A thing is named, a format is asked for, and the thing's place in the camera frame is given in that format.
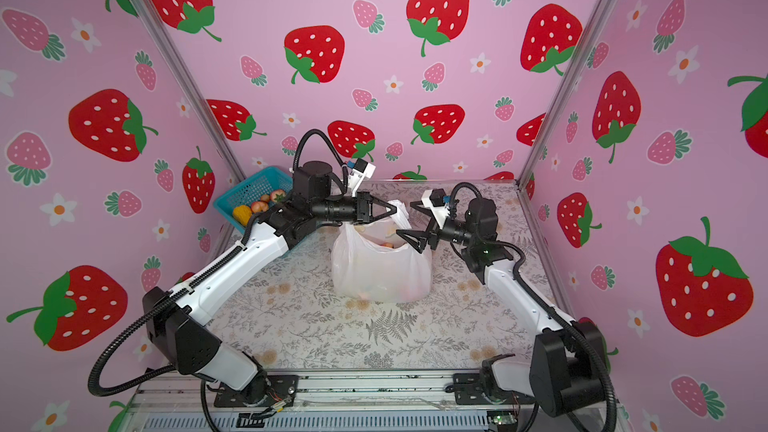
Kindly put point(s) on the yellow fake lemon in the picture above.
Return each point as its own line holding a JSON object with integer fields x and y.
{"x": 242, "y": 214}

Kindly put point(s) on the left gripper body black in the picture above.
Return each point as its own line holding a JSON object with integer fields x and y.
{"x": 342, "y": 210}

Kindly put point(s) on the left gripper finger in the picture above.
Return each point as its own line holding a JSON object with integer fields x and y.
{"x": 382, "y": 216}
{"x": 379, "y": 205}

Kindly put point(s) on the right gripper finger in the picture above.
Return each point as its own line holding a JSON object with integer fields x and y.
{"x": 419, "y": 240}
{"x": 419, "y": 207}

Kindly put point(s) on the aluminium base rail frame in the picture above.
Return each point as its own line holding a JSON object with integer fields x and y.
{"x": 339, "y": 400}

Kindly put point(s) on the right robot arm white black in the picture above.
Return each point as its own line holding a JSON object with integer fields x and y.
{"x": 567, "y": 370}

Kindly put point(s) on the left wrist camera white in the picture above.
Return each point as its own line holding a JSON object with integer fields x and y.
{"x": 358, "y": 171}

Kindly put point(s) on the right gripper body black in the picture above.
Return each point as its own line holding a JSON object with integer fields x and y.
{"x": 453, "y": 232}

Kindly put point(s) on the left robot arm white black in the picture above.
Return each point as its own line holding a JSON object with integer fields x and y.
{"x": 176, "y": 320}

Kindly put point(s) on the teal plastic mesh basket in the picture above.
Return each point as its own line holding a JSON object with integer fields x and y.
{"x": 251, "y": 189}

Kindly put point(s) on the white lemon print plastic bag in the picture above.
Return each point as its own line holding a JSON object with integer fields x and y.
{"x": 372, "y": 263}

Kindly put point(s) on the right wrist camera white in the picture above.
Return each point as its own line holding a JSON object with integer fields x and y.
{"x": 437, "y": 205}

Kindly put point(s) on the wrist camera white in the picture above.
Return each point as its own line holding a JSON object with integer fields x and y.
{"x": 358, "y": 171}
{"x": 437, "y": 205}

